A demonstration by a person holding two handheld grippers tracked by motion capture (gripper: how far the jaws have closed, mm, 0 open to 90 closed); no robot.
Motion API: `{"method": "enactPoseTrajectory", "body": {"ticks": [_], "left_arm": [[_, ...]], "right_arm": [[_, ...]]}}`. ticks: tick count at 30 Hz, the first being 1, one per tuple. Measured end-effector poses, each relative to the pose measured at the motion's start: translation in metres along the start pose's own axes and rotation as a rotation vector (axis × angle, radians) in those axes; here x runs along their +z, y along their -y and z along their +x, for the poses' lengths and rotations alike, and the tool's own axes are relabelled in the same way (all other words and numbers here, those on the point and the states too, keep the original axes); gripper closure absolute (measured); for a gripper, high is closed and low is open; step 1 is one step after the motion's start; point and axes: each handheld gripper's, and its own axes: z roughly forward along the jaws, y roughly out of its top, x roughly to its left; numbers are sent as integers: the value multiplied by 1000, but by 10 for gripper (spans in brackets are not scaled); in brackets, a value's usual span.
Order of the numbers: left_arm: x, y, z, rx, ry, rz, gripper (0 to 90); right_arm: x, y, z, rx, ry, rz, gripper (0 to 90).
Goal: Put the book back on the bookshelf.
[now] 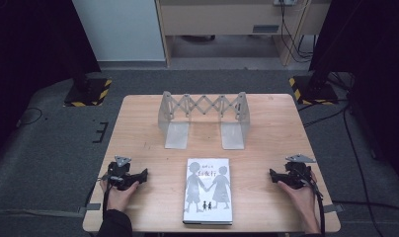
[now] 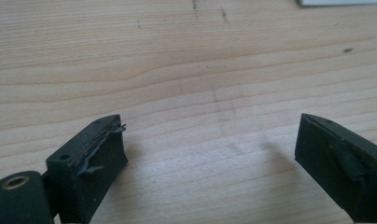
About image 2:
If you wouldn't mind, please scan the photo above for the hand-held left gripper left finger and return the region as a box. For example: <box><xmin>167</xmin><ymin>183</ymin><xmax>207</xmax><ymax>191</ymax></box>
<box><xmin>45</xmin><ymin>114</ymin><xmax>129</xmax><ymax>224</ymax></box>

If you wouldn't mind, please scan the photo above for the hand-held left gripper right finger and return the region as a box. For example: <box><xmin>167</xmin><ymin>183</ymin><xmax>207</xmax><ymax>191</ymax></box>
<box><xmin>294</xmin><ymin>113</ymin><xmax>377</xmax><ymax>224</ymax></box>

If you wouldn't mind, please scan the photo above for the white flat object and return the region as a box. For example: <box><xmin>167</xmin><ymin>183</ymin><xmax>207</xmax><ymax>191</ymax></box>
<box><xmin>297</xmin><ymin>0</ymin><xmax>377</xmax><ymax>7</ymax></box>

